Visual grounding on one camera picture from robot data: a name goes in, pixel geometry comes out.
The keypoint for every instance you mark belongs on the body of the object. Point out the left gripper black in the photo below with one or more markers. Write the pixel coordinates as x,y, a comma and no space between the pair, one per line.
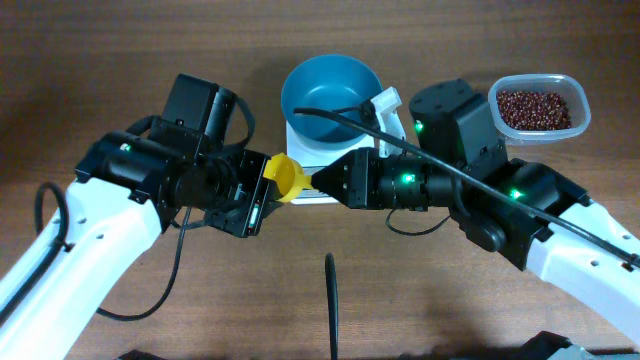
255,195

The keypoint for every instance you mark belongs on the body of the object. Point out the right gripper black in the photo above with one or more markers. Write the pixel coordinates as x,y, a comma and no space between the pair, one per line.
359,178

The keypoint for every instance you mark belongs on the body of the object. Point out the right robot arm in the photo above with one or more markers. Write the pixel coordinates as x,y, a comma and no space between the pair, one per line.
535,217

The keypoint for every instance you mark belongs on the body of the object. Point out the white digital kitchen scale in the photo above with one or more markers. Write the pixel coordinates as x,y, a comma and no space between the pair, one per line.
314,155

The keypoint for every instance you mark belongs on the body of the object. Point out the clear plastic food container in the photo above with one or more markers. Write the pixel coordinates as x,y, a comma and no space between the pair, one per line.
564,85

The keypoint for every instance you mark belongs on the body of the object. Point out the blue-grey plastic bowl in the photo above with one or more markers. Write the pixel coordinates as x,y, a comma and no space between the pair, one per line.
328,82

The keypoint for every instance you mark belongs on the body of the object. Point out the yellow plastic scoop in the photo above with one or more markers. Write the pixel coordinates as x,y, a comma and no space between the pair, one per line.
289,177

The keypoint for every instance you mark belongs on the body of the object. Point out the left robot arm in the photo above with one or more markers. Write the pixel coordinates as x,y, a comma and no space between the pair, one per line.
126,193

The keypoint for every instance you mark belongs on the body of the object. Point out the red adzuki beans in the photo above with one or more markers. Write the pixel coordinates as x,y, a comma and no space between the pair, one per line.
533,111

